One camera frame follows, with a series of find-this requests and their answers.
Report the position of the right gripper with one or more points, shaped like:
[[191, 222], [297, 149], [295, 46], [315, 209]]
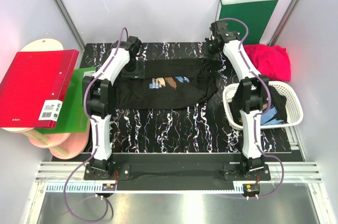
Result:
[[211, 47]]

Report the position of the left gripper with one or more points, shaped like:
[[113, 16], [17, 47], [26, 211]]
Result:
[[133, 71]]

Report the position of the black printed t-shirt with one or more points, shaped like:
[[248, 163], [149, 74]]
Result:
[[276, 115], [168, 84]]

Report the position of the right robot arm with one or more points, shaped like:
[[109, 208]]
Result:
[[252, 97]]

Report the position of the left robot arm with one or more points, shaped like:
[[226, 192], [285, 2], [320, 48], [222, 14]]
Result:
[[98, 104]]

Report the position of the green lever arch binder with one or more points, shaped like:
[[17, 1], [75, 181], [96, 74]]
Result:
[[255, 14]]

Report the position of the pink folded t-shirt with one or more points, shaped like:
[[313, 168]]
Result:
[[272, 61]]

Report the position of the green plastic folder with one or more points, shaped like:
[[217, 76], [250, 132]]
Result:
[[72, 118]]

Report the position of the black marble pattern mat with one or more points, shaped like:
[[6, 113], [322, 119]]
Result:
[[202, 128]]

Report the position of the black printed t-shirt in basket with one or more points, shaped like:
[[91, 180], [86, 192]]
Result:
[[276, 115]]

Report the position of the white plastic basket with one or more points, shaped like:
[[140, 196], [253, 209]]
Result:
[[294, 109]]

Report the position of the red ring binder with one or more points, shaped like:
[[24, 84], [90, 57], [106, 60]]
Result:
[[34, 88]]

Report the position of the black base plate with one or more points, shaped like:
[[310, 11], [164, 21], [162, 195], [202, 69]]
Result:
[[176, 172]]

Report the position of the aluminium rail frame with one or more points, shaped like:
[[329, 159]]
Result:
[[69, 177]]

